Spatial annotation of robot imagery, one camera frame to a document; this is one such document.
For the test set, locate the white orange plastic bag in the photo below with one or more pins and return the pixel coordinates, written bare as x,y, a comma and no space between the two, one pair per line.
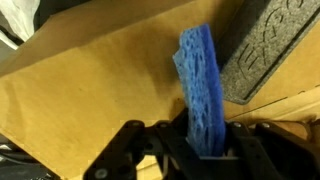
20,16

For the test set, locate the cardboard box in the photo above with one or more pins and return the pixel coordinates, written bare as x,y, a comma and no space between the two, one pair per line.
67,90

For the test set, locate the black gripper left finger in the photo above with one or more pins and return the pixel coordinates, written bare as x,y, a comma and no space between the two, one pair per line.
118,161

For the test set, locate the grey whiteboard eraser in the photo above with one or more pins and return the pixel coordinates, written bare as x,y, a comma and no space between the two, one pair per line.
259,38

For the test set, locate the blue sponge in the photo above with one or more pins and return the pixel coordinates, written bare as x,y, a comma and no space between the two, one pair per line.
195,61

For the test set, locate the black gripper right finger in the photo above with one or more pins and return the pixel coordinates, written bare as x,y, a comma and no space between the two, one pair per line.
269,152

